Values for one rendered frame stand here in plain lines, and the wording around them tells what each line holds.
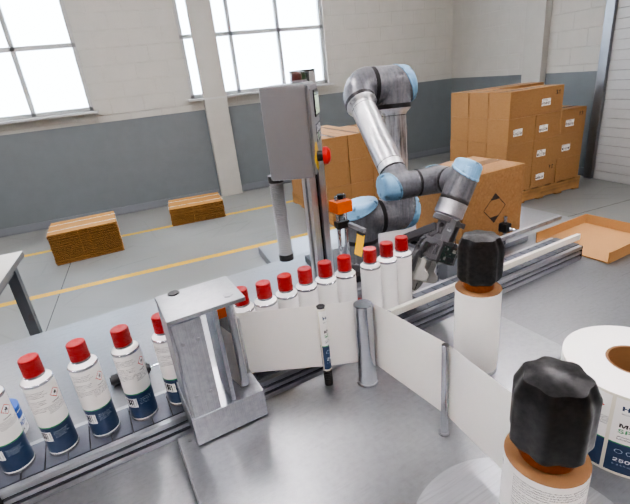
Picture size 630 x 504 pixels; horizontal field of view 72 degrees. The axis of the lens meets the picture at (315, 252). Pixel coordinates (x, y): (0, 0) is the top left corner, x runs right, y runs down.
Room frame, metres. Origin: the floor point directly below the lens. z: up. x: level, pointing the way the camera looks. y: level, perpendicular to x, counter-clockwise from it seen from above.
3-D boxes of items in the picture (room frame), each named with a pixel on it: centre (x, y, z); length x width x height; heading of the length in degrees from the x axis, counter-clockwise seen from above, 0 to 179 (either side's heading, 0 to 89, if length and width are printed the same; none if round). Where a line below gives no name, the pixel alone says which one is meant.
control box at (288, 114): (1.00, 0.01, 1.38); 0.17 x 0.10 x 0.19; 172
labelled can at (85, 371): (0.68, 0.45, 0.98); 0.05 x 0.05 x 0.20
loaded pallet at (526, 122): (4.83, -2.35, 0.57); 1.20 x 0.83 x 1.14; 112
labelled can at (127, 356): (0.71, 0.38, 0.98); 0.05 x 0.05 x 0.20
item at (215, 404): (0.70, 0.22, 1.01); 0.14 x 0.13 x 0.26; 117
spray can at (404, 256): (1.02, -0.22, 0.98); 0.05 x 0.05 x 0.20
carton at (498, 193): (1.56, -0.59, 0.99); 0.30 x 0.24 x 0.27; 116
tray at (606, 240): (1.42, -1.01, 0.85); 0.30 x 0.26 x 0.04; 117
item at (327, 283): (0.92, -0.02, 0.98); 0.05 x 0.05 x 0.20
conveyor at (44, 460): (0.97, -0.12, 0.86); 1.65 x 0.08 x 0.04; 117
